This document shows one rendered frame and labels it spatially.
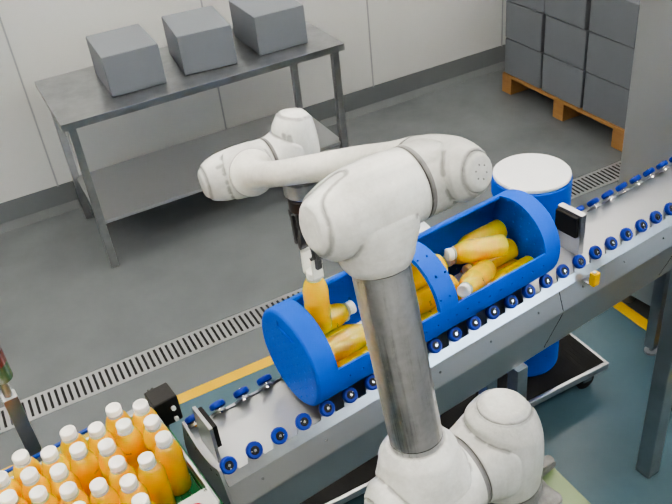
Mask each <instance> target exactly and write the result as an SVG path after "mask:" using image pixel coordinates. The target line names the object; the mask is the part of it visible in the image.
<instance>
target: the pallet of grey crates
mask: <svg viewBox="0 0 672 504"><path fill-rule="evenodd" d="M640 1H641V0H507V1H506V34H505V36H506V37H507V38H506V40H505V72H503V75H502V91H504V92H506V93H508V94H510V95H512V94H515V93H518V92H521V91H524V90H527V89H532V90H535V91H537V92H539V93H541V94H543V95H545V96H547V97H549V98H551V99H553V115H552V116H553V117H555V118H556V119H558V120H560V121H565V120H568V119H571V118H573V117H576V116H579V115H582V114H584V115H586V116H588V117H590V118H592V119H594V120H596V121H598V122H600V123H602V124H604V125H606V126H608V127H610V128H612V129H613V132H612V141H611V147H613V148H615V149H617V150H619V151H621V152H622V148H623V140H624V132H625V124H626V116H627V107H628V99H629V91H630V83H631V75H632V66H633V58H634V50H635V42H636V34H637V25H638V17H639V9H640Z"/></svg>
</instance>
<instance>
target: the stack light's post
mask: <svg viewBox="0 0 672 504"><path fill-rule="evenodd" d="M11 391H12V393H13V395H12V396H11V397H10V398H4V396H3V394H1V395H0V397H1V399H2V401H3V404H4V406H5V408H6V410H7V412H8V414H9V416H10V418H11V420H12V422H13V424H14V427H15V429H16V431H17V433H18V435H19V437H20V439H21V441H22V443H23V445H24V447H25V450H27V451H28V453H29V455H30V456H33V455H35V454H37V453H39V452H41V450H42V448H41V446H40V443H39V441H38V439H37V437H36V435H35V432H34V430H33V428H32V426H31V424H30V422H29V419H28V417H27V415H26V413H25V411H24V409H23V406H22V404H21V402H20V400H19V398H18V396H17V394H16V392H15V390H14V389H11Z"/></svg>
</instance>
